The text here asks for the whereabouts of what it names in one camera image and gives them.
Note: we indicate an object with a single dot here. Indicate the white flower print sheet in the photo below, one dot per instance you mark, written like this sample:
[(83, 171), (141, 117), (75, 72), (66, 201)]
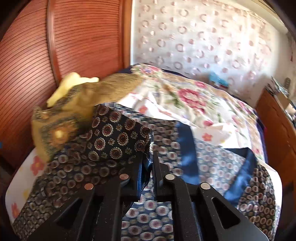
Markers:
[(25, 180)]

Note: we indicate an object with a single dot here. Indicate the blue box at bedhead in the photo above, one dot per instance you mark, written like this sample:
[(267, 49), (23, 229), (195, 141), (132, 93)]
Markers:
[(216, 80)]

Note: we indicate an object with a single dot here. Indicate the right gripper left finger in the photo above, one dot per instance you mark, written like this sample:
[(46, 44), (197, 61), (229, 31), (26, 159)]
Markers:
[(96, 212)]

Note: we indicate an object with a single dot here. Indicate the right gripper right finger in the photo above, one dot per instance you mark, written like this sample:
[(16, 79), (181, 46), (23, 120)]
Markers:
[(200, 212)]

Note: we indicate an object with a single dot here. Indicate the wooden slatted wardrobe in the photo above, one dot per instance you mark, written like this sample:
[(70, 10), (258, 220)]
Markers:
[(42, 41)]

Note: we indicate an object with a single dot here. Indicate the navy patterned garment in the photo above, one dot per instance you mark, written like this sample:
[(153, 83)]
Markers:
[(115, 136)]

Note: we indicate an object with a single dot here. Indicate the mustard patterned folded cloth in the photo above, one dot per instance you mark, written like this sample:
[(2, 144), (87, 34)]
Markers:
[(72, 114)]

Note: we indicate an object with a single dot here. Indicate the yellow cloth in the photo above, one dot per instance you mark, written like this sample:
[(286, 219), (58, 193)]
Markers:
[(70, 80)]

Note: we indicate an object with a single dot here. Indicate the floral rose blanket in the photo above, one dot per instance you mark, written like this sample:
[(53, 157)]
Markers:
[(166, 87)]

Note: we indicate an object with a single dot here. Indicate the wooden sideboard cabinet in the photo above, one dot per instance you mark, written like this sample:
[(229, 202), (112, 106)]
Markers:
[(279, 137)]

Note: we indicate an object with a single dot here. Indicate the sheer circle pattern curtain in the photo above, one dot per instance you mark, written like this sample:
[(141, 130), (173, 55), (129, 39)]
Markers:
[(199, 37)]

